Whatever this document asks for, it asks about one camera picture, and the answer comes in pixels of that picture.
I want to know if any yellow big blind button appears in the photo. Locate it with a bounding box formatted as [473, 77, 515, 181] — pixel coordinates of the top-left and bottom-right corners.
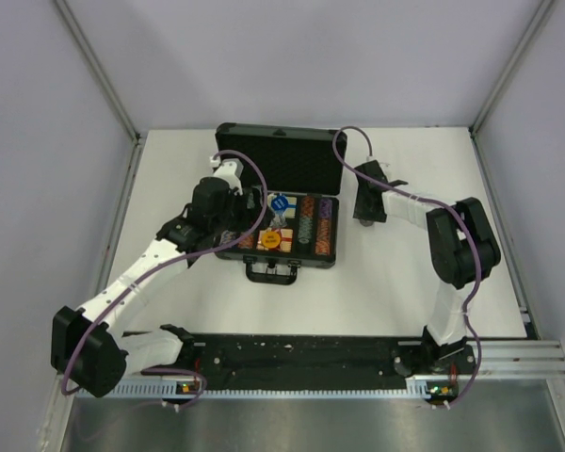
[259, 231, 282, 250]

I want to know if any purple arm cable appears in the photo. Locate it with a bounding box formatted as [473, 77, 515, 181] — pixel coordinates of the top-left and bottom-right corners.
[331, 125, 482, 410]
[61, 150, 270, 410]

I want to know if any small silver key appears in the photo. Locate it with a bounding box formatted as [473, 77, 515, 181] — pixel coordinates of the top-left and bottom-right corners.
[269, 212, 286, 229]

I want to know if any green chip row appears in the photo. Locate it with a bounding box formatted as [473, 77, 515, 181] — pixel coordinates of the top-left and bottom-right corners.
[237, 235, 255, 250]

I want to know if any blue-grey cable duct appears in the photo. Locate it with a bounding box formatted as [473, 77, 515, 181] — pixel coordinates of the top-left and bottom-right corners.
[112, 379, 458, 401]

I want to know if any purple orange chip row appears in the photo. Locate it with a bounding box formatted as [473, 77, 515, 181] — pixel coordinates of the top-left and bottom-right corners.
[315, 198, 333, 256]

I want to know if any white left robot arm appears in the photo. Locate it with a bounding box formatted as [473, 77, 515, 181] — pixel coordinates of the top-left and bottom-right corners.
[51, 150, 267, 397]

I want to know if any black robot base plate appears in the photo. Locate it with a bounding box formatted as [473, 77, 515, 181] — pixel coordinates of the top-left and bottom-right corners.
[171, 333, 476, 390]

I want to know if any red playing card box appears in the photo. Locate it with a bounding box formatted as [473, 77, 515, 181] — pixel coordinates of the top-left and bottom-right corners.
[256, 228, 293, 253]

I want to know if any black poker set case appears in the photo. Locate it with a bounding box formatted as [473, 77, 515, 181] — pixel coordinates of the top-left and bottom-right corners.
[215, 122, 347, 285]

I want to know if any blue small blind button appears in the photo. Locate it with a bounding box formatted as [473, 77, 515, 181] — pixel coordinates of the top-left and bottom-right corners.
[270, 194, 289, 215]

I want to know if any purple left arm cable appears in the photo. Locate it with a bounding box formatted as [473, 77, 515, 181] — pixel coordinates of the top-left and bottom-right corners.
[61, 150, 270, 410]

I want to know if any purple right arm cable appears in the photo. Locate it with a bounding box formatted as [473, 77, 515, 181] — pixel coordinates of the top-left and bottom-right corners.
[331, 125, 482, 410]

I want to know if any blue playing card box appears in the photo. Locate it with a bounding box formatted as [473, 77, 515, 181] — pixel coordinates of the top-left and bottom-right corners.
[267, 193, 298, 218]

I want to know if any orange grey chip row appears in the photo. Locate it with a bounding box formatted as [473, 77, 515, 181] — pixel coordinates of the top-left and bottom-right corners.
[297, 196, 315, 249]

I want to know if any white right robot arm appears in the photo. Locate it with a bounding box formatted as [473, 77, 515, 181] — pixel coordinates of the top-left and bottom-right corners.
[352, 160, 501, 373]

